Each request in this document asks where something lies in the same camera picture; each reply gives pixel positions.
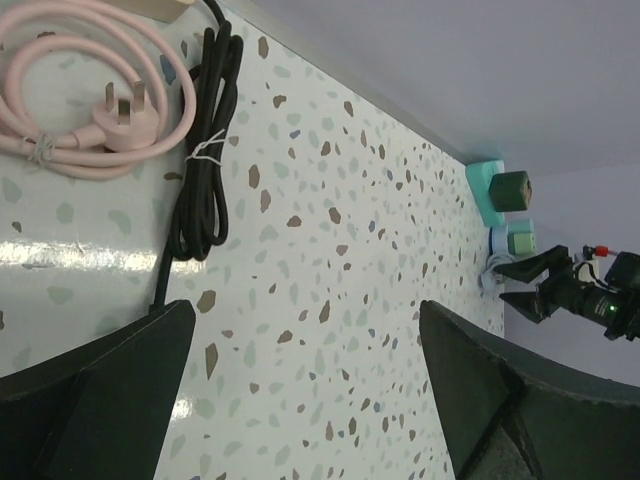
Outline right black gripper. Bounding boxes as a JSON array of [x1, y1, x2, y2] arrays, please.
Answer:
[[494, 245, 639, 341]]

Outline beige power strip red sockets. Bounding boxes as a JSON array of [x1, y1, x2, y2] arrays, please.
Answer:
[[115, 0, 195, 23]]

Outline green small charger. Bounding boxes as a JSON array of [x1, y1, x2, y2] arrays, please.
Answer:
[[507, 219, 537, 257]]

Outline light blue cable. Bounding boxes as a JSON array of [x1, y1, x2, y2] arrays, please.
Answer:
[[478, 252, 516, 291]]

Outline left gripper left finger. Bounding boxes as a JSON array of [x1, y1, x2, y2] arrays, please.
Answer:
[[1, 300, 195, 479]]

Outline pink cable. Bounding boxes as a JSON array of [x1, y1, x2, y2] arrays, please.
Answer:
[[0, 0, 198, 182]]

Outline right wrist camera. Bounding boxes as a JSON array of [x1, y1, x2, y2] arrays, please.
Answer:
[[574, 245, 618, 283]]

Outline black power strip cable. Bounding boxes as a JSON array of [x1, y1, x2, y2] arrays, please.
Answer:
[[149, 0, 246, 314]]

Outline light blue round power strip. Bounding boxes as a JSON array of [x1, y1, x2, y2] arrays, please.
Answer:
[[489, 224, 510, 255]]

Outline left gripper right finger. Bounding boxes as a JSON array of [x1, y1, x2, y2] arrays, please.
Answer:
[[419, 301, 639, 479]]

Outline dark green cube socket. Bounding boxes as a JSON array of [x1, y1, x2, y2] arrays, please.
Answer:
[[489, 171, 533, 213]]

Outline teal power strip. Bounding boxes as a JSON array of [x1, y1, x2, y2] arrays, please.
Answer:
[[465, 160, 505, 228]]

